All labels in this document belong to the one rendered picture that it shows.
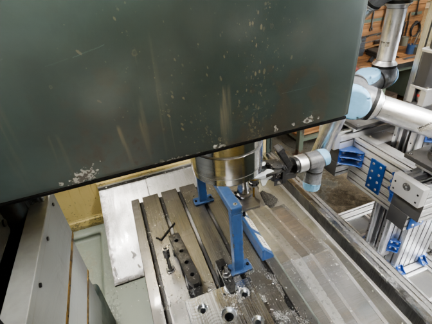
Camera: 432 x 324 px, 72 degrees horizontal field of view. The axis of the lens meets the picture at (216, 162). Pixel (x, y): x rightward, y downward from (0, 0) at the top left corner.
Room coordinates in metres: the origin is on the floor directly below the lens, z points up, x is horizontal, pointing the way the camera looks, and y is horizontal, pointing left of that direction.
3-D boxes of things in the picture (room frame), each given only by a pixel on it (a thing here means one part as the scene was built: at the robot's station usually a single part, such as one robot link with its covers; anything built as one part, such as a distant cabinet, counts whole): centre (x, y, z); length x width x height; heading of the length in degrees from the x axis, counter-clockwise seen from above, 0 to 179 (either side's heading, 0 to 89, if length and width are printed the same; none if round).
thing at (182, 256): (0.76, 0.16, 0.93); 0.26 x 0.05 x 0.06; 22
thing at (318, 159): (1.03, -0.42, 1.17); 0.11 x 0.08 x 0.09; 107
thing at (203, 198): (1.15, 0.08, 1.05); 0.10 x 0.05 x 0.30; 107
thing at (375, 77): (1.43, -0.79, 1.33); 0.13 x 0.12 x 0.14; 122
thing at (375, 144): (1.21, -0.92, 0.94); 0.36 x 0.27 x 0.27; 17
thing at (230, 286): (0.64, 0.00, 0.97); 0.13 x 0.03 x 0.15; 17
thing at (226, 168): (0.56, -0.02, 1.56); 0.16 x 0.16 x 0.12
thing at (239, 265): (0.73, -0.05, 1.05); 0.10 x 0.05 x 0.30; 107
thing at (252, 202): (0.75, -0.10, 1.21); 0.07 x 0.05 x 0.01; 107
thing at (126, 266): (1.18, 0.16, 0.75); 0.89 x 0.70 x 0.26; 107
